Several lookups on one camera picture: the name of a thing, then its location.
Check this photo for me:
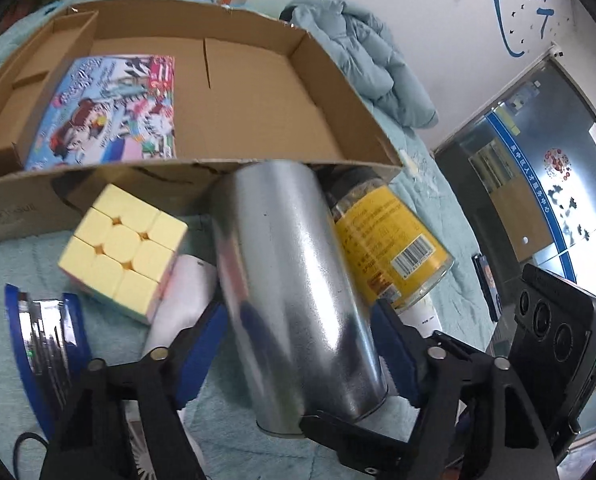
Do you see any silver metal can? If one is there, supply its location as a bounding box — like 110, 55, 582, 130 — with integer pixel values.
210, 160, 387, 437

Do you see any brown cardboard box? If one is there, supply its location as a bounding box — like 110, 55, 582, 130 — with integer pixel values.
0, 0, 401, 240

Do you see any colourful children's book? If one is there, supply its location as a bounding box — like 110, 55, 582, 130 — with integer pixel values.
25, 54, 175, 171

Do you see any glass door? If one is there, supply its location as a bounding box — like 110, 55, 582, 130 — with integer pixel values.
437, 61, 596, 347

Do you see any light blue padded jacket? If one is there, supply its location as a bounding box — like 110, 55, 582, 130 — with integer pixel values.
279, 0, 438, 129

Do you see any yellow label jar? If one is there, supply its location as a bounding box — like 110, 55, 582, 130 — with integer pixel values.
319, 167, 454, 311

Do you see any pastel rubik's cube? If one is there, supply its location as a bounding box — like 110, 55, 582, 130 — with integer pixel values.
58, 184, 188, 325

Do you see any white handheld fan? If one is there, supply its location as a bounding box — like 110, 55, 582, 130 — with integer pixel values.
124, 255, 217, 479

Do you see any blue stapler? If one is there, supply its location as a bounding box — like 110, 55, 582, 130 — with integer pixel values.
4, 284, 92, 439

